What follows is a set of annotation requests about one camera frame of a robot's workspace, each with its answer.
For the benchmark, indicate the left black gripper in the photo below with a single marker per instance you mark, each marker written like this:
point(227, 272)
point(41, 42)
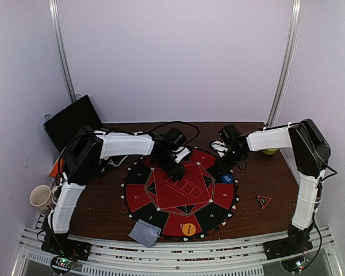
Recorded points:
point(175, 173)

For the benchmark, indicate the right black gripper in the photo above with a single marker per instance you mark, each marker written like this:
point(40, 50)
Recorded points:
point(222, 162)

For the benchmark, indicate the blue small blind button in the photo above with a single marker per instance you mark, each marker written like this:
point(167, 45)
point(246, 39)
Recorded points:
point(227, 178)

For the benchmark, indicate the red black triangular token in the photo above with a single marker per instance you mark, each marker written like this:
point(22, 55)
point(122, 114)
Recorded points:
point(263, 201)

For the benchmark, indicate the orange big blind button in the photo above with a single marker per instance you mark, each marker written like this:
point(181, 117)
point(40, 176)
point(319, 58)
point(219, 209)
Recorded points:
point(188, 229)

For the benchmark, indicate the grey playing card deck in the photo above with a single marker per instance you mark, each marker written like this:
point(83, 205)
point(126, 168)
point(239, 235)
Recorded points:
point(145, 233)

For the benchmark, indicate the black poker chip case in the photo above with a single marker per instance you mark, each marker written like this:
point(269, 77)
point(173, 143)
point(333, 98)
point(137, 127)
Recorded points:
point(64, 126)

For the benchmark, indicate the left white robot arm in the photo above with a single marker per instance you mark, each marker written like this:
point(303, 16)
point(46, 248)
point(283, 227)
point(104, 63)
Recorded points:
point(79, 164)

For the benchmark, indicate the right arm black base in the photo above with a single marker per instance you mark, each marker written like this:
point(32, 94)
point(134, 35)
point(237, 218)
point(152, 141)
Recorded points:
point(286, 247)

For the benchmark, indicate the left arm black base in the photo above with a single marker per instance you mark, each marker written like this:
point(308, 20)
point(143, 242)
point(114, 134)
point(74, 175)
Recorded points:
point(63, 246)

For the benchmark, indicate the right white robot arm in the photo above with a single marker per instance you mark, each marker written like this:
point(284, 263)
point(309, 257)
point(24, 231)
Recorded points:
point(311, 153)

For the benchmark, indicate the yellow green plastic bowl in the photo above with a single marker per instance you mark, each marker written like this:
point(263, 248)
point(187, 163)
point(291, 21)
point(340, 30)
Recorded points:
point(270, 151)

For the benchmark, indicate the round red black poker mat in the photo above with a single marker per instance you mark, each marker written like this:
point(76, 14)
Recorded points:
point(200, 197)

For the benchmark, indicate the orange plastic cup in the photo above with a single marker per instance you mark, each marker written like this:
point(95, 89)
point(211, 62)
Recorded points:
point(56, 166)

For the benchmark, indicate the white floral ceramic mug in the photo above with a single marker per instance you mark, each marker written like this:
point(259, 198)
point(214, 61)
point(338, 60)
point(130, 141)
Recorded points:
point(43, 197)

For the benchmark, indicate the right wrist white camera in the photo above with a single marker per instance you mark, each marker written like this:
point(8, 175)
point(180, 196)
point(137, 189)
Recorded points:
point(218, 147)

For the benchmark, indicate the wrist white camera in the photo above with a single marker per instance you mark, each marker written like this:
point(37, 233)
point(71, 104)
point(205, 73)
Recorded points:
point(218, 147)
point(180, 153)

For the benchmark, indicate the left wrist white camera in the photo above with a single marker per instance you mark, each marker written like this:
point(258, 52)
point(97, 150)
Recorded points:
point(180, 153)

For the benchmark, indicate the aluminium front rail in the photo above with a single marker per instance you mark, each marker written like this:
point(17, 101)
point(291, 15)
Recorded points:
point(241, 256)

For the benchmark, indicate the left aluminium frame post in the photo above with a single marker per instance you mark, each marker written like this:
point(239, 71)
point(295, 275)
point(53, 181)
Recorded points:
point(54, 13)

